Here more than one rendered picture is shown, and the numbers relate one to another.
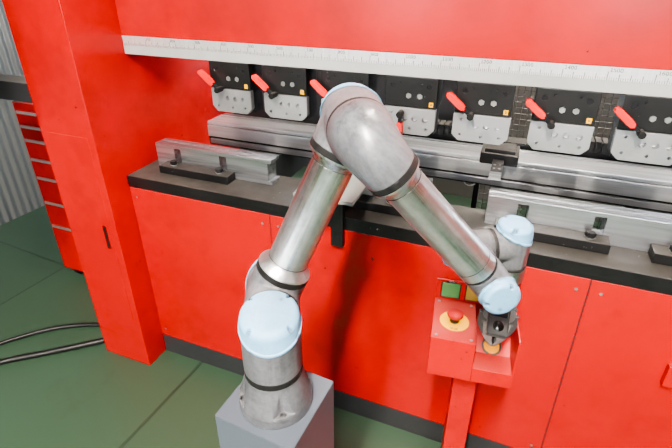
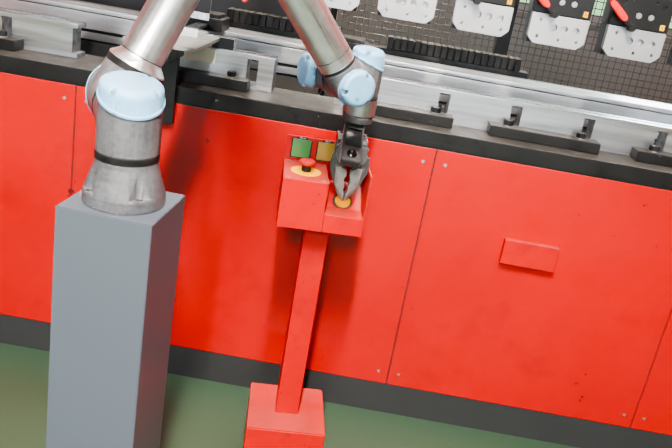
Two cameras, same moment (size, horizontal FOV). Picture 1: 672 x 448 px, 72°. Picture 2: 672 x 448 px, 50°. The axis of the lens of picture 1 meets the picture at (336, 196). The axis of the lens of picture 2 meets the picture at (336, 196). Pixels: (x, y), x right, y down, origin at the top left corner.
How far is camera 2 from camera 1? 74 cm
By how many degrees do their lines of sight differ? 21
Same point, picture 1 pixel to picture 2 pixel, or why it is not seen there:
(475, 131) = not seen: outside the picture
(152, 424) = not seen: outside the picture
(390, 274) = (228, 159)
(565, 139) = (412, 6)
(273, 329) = (141, 90)
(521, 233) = (374, 54)
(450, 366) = (302, 214)
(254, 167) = (53, 33)
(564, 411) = (412, 316)
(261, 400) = (117, 178)
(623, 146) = (463, 15)
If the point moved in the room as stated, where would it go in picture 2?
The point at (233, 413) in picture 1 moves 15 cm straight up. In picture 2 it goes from (77, 205) to (81, 125)
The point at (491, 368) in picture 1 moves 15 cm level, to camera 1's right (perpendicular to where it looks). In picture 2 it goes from (343, 215) to (401, 217)
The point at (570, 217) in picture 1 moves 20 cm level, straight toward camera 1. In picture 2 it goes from (417, 94) to (409, 107)
